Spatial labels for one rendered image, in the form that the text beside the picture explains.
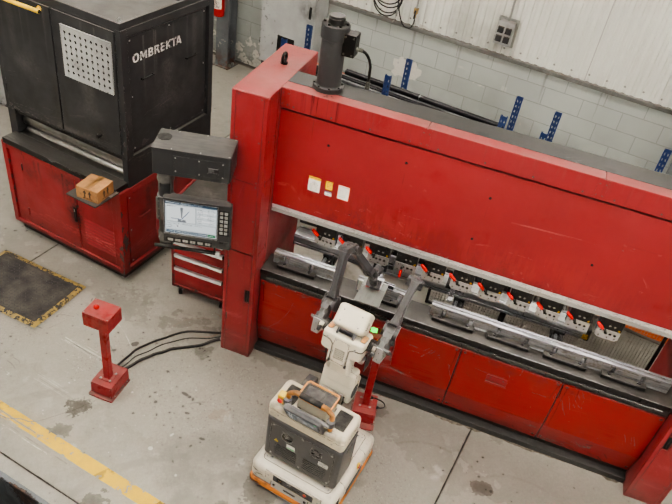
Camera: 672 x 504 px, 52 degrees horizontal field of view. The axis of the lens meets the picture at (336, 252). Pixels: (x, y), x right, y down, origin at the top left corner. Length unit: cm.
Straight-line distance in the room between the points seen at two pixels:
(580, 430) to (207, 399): 274
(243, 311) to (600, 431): 274
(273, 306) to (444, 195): 168
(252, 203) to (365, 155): 85
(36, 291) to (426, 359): 331
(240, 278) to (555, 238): 224
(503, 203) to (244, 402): 245
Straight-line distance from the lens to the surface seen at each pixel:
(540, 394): 521
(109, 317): 490
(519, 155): 422
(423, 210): 454
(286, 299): 524
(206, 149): 441
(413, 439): 540
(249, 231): 486
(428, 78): 896
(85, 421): 536
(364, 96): 447
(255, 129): 442
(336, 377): 450
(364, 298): 484
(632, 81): 834
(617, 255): 455
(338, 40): 430
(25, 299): 630
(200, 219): 460
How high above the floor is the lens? 421
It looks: 38 degrees down
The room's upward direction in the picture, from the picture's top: 10 degrees clockwise
